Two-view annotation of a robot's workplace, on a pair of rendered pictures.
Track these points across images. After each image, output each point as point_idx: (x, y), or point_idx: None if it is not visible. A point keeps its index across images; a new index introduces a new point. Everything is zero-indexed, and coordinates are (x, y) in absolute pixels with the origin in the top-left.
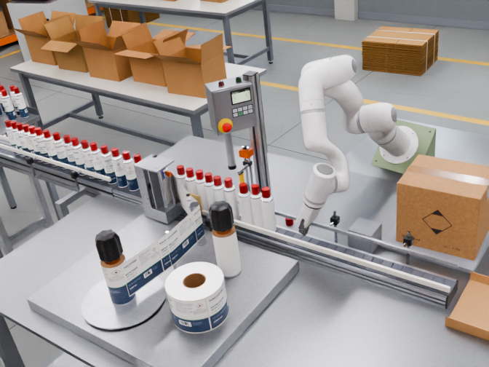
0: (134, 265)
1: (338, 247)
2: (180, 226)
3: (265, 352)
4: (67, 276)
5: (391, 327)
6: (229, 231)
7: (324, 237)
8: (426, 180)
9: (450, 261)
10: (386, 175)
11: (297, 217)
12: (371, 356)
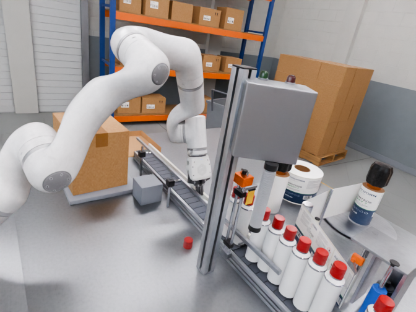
0: (353, 191)
1: (177, 189)
2: (319, 197)
3: (256, 177)
4: None
5: (185, 161)
6: None
7: (169, 216)
8: (109, 124)
9: (138, 138)
10: (8, 256)
11: (210, 168)
12: None
